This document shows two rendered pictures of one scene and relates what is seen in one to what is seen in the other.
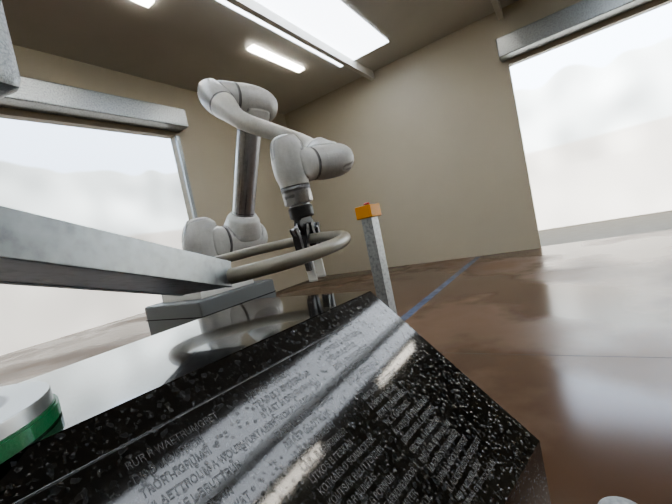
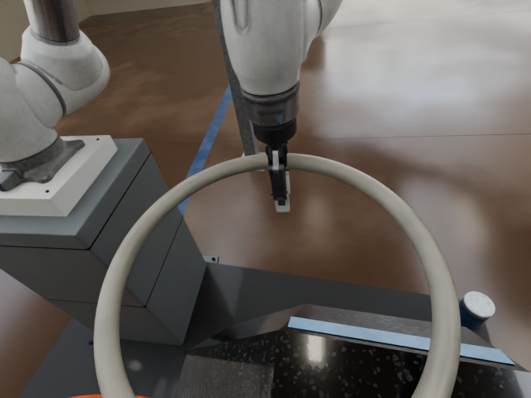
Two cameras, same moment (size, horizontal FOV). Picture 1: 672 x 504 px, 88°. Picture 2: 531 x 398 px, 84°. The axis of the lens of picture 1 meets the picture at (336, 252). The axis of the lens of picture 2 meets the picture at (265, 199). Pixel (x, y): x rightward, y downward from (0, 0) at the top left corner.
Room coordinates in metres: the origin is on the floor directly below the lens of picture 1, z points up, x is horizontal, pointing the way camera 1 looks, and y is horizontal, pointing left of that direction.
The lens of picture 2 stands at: (0.68, 0.26, 1.30)
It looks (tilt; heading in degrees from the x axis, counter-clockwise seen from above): 46 degrees down; 341
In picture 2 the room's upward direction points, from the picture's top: 10 degrees counter-clockwise
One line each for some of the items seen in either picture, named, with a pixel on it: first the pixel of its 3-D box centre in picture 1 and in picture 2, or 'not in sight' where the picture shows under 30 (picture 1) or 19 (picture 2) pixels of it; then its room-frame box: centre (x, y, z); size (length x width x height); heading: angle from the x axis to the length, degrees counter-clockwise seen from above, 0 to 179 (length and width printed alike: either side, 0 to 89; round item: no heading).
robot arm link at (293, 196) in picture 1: (297, 196); (271, 98); (1.07, 0.08, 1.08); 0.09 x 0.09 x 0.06
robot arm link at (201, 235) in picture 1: (203, 242); (0, 104); (1.57, 0.57, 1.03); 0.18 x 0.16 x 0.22; 132
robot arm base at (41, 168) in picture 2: not in sight; (28, 158); (1.54, 0.60, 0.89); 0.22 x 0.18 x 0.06; 147
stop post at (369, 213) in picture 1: (383, 286); (239, 88); (2.25, -0.25, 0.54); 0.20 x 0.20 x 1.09; 50
